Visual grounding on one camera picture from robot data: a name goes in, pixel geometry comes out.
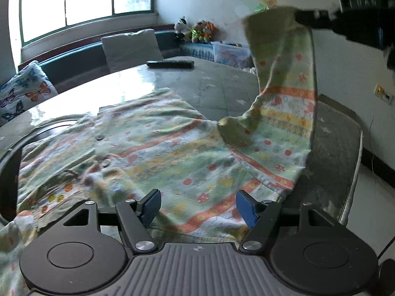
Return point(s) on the wall socket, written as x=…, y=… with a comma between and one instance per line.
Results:
x=382, y=92

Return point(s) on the clear plastic storage box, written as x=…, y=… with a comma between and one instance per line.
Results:
x=228, y=54

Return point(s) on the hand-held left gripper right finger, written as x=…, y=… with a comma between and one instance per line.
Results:
x=247, y=211

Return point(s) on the butterfly print pillow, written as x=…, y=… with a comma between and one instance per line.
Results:
x=27, y=89

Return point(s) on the floral striped pajama shirt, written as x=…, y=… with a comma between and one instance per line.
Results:
x=172, y=160

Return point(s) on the orange plush toy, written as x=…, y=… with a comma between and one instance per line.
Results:
x=209, y=30

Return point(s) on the grey pillow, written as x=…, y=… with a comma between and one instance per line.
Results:
x=129, y=49

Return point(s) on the panda plush toy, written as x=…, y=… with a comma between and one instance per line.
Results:
x=181, y=24

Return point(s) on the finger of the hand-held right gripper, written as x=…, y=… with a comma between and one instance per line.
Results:
x=317, y=18

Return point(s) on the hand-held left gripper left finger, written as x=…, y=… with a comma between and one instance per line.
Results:
x=151, y=206

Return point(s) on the black remote control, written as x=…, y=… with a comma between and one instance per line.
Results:
x=169, y=64

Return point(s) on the plush toy with green vest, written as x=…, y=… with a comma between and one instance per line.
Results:
x=197, y=32

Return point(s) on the blue upholstered bench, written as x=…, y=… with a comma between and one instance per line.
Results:
x=74, y=61

